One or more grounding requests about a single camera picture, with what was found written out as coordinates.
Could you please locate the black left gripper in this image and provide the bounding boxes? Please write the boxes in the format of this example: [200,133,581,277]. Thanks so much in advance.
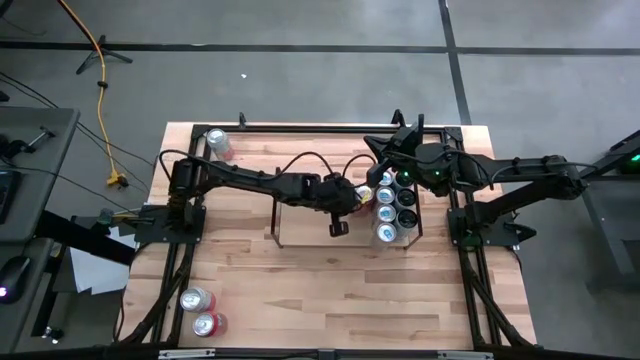
[320,178,374,238]

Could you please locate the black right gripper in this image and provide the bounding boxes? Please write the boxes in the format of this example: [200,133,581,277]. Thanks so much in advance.
[363,113,432,186]

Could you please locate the red beverage can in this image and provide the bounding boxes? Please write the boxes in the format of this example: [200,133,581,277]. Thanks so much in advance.
[192,311,230,338]
[352,184,377,217]

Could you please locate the white and red can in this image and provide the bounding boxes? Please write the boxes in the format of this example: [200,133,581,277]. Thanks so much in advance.
[206,127,236,162]

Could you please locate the pink red can silver lid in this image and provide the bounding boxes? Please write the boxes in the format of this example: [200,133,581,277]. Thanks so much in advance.
[179,286,218,314]

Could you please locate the black metal cart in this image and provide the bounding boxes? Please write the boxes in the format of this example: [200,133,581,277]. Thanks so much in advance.
[549,128,640,291]

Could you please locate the white paper sheets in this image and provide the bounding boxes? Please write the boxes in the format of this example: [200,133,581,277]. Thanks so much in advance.
[69,227,139,296]

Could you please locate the black tripod stand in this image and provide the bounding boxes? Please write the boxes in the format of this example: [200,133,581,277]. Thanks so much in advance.
[75,34,134,75]

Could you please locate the grey side desk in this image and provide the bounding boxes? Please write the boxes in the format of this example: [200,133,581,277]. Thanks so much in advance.
[0,107,81,351]

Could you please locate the black desk clamp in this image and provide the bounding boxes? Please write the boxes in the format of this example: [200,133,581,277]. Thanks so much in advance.
[0,125,56,161]

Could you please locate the black keyboard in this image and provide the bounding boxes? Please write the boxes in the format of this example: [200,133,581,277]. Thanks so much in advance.
[0,169,22,224]

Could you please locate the black computer mouse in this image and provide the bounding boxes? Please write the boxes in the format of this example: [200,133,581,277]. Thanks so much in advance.
[0,255,31,305]

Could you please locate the clear tray with dark frame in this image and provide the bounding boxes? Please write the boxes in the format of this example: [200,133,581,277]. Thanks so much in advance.
[269,166,425,251]

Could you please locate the black aluminium rig frame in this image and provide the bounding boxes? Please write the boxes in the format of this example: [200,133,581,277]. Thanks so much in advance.
[114,122,539,351]

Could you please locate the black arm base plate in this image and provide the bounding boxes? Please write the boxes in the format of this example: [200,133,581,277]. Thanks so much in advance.
[447,206,521,247]
[133,205,207,245]

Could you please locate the silver metal bracket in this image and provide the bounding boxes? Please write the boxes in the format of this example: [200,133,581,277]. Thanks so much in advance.
[437,350,495,360]
[158,348,217,360]

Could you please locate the yellow extension cable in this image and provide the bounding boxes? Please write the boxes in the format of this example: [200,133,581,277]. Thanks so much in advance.
[57,0,130,189]

